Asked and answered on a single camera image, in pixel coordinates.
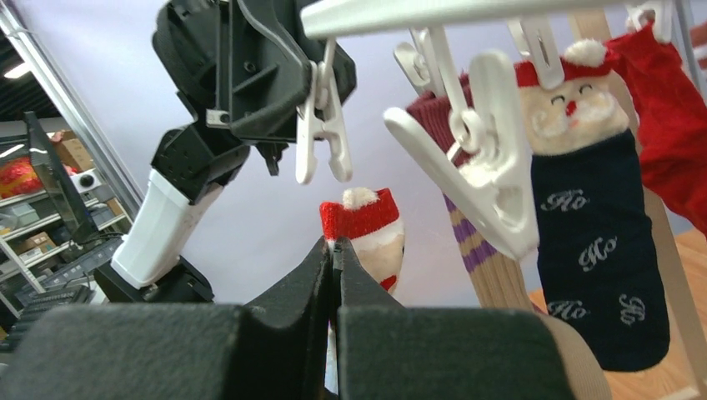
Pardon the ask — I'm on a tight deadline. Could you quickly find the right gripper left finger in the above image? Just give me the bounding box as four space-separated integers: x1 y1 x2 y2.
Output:
1 240 332 399

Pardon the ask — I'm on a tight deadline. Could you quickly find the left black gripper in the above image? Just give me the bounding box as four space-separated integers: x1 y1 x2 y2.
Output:
153 1 325 176

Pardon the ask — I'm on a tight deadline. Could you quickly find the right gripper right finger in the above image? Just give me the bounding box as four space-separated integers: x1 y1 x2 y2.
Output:
333 238 574 399

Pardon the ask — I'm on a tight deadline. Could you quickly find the white hanger clip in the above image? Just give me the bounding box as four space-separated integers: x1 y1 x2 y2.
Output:
384 47 539 261
295 37 353 185

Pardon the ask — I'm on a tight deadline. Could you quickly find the red santa sock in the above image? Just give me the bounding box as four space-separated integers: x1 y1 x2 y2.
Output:
319 187 405 294

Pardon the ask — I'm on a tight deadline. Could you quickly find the white clip sock hanger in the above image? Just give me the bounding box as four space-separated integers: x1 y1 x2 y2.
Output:
295 0 686 262

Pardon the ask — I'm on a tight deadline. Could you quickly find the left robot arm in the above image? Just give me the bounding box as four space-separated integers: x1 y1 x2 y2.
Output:
95 1 357 303

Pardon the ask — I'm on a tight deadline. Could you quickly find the navy santa ho sock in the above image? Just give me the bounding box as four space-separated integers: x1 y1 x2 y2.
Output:
515 39 670 372

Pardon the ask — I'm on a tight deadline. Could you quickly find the wooden clothes rack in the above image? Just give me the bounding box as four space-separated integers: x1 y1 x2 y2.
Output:
569 7 707 400

